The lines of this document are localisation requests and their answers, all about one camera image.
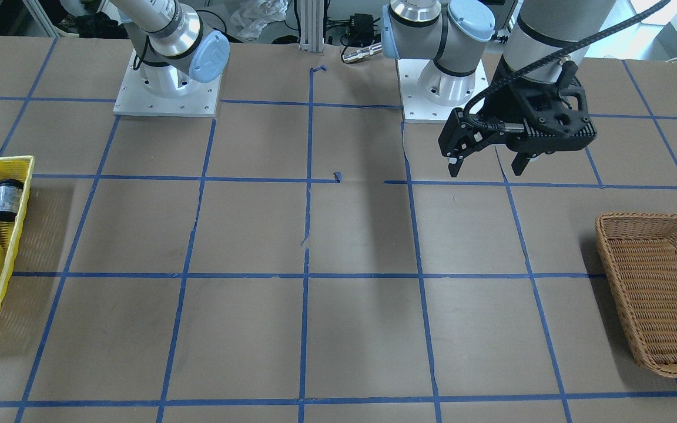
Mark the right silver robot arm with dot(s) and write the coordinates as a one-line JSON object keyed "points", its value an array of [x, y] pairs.
{"points": [[176, 54]]}

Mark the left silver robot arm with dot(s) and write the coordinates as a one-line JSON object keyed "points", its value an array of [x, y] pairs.
{"points": [[453, 35]]}

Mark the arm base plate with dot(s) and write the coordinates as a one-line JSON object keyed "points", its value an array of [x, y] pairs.
{"points": [[165, 92], [429, 96]]}

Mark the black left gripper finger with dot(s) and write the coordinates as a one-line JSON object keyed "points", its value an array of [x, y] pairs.
{"points": [[454, 165], [521, 161]]}

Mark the brown wicker basket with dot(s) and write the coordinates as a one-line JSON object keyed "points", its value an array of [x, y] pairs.
{"points": [[639, 254]]}

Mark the small dark bottle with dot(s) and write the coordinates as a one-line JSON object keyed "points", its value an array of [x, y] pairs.
{"points": [[11, 191]]}

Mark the aluminium frame post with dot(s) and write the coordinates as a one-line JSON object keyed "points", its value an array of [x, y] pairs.
{"points": [[312, 21]]}

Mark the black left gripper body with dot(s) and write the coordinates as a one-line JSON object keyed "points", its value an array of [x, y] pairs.
{"points": [[509, 104]]}

